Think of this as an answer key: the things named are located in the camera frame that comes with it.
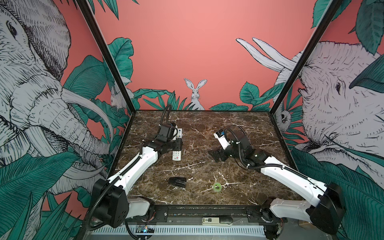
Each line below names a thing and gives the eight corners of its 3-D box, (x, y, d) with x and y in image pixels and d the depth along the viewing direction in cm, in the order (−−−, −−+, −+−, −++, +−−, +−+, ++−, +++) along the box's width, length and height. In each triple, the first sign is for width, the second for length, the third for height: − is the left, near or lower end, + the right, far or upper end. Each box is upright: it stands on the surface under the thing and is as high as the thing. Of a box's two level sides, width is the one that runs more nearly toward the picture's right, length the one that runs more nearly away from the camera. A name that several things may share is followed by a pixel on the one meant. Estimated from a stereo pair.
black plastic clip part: (168, 187, 84) (167, 186, 82) (169, 178, 88) (169, 176, 86) (186, 187, 85) (186, 186, 82) (186, 178, 88) (186, 176, 86)
